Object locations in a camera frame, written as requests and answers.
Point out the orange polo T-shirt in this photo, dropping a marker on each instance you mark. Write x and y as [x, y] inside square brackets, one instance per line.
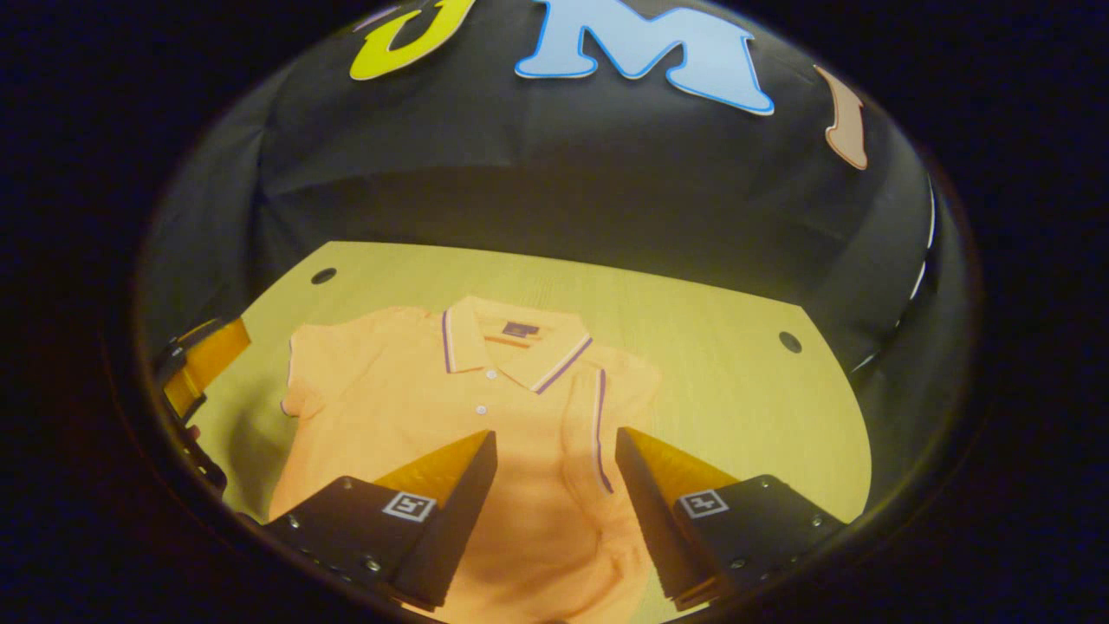
[407, 390]

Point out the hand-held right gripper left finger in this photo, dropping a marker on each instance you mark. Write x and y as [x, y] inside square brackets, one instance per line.
[459, 520]

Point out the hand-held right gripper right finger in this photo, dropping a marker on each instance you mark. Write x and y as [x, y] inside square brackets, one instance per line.
[650, 520]

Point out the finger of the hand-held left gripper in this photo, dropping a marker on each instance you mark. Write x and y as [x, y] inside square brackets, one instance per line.
[208, 360]

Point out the black backdrop cloth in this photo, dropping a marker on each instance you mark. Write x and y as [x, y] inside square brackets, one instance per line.
[563, 173]

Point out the round black table grommet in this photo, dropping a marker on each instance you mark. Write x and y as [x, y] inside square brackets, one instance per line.
[789, 341]
[323, 276]

